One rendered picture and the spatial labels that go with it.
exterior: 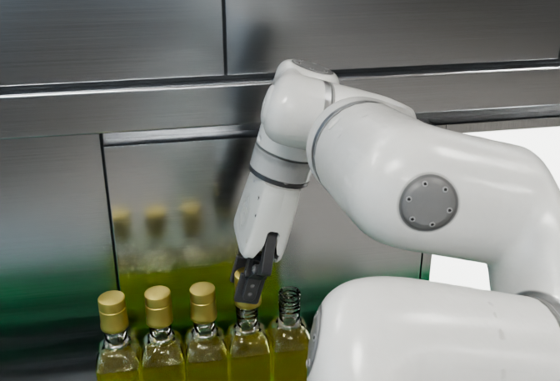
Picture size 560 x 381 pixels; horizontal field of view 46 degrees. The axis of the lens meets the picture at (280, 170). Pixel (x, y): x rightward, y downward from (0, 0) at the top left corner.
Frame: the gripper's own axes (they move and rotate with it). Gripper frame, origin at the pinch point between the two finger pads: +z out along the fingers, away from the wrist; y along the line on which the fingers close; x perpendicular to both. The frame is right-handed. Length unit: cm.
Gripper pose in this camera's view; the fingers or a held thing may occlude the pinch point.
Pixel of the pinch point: (247, 279)
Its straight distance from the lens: 85.1
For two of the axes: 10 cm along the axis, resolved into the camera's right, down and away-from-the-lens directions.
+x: 9.4, 1.8, 2.7
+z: -2.7, 9.0, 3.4
